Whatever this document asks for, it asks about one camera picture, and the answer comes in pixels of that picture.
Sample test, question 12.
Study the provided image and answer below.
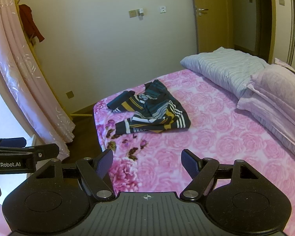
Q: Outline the striped teal yellow sweater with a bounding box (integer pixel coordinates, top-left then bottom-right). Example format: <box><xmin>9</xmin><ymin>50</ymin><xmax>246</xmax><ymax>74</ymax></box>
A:
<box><xmin>107</xmin><ymin>79</ymin><xmax>191</xmax><ymax>135</ymax></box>

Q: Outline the wooden bedroom door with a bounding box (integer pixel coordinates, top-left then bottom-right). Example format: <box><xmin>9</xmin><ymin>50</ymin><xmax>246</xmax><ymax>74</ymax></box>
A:
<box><xmin>193</xmin><ymin>0</ymin><xmax>234</xmax><ymax>53</ymax></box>

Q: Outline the pink rose bedspread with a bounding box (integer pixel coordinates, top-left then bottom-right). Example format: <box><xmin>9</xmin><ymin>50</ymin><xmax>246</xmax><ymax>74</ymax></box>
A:
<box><xmin>94</xmin><ymin>70</ymin><xmax>295</xmax><ymax>235</ymax></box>

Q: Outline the pink floral curtain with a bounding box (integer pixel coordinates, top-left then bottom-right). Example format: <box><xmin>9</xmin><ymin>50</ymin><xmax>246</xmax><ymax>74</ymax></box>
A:
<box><xmin>0</xmin><ymin>0</ymin><xmax>75</xmax><ymax>160</ymax></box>

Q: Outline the wooden coat rack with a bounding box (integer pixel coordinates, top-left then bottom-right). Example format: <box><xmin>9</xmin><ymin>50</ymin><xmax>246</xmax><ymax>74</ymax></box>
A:
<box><xmin>15</xmin><ymin>0</ymin><xmax>93</xmax><ymax>122</ymax></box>

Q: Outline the folded lilac quilt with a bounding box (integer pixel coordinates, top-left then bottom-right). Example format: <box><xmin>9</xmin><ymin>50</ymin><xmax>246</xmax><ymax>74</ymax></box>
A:
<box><xmin>237</xmin><ymin>58</ymin><xmax>295</xmax><ymax>155</ymax></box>

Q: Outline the grey striped pillow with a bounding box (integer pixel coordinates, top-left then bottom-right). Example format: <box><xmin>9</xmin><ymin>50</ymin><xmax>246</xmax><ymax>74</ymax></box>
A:
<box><xmin>181</xmin><ymin>47</ymin><xmax>269</xmax><ymax>99</ymax></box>

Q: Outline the red garment on rack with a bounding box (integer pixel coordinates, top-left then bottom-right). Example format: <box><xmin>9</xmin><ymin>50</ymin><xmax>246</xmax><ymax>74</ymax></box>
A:
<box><xmin>19</xmin><ymin>4</ymin><xmax>45</xmax><ymax>42</ymax></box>

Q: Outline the low wall outlet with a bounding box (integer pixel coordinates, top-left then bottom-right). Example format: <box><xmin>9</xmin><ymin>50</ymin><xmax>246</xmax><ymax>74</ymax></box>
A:
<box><xmin>66</xmin><ymin>91</ymin><xmax>74</xmax><ymax>99</ymax></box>

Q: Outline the silver door handle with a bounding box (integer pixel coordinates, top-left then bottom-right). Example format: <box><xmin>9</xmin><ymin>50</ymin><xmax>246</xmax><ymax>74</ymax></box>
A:
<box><xmin>195</xmin><ymin>7</ymin><xmax>209</xmax><ymax>17</ymax></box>

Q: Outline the beige wall switch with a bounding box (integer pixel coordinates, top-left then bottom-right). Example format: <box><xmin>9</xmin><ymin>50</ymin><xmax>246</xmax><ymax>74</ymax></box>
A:
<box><xmin>129</xmin><ymin>10</ymin><xmax>137</xmax><ymax>18</ymax></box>

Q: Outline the white wall device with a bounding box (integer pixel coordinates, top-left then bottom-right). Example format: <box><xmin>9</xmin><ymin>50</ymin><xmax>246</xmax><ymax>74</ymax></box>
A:
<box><xmin>136</xmin><ymin>9</ymin><xmax>144</xmax><ymax>20</ymax></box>

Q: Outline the white wall socket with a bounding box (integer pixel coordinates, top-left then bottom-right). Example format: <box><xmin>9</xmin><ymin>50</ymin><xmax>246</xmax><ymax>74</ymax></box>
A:
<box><xmin>159</xmin><ymin>6</ymin><xmax>167</xmax><ymax>13</ymax></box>

